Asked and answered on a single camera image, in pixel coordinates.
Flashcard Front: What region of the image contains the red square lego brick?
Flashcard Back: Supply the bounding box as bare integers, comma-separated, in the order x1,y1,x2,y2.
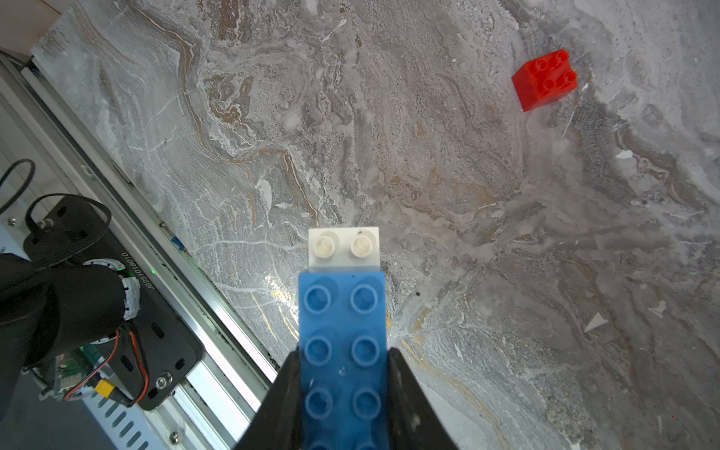
512,49,579,112

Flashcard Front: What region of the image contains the aluminium mounting rail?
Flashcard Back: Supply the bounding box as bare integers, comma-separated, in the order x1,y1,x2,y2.
1,56,273,449

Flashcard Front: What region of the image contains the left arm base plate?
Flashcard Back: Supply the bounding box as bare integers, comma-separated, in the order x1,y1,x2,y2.
21,193,204,412

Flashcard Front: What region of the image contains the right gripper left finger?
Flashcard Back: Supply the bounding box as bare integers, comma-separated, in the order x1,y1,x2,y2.
234,350,303,450

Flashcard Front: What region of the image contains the white long lego brick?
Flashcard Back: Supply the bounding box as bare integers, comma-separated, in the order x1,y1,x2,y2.
307,227,381,272

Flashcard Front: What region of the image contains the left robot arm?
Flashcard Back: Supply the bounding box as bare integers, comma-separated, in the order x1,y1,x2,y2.
1,253,126,416

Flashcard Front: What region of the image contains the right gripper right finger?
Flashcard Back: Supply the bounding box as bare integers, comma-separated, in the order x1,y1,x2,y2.
387,348,458,450

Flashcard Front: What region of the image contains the light blue long lego brick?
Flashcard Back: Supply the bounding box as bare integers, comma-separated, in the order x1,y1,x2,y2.
298,272,390,449

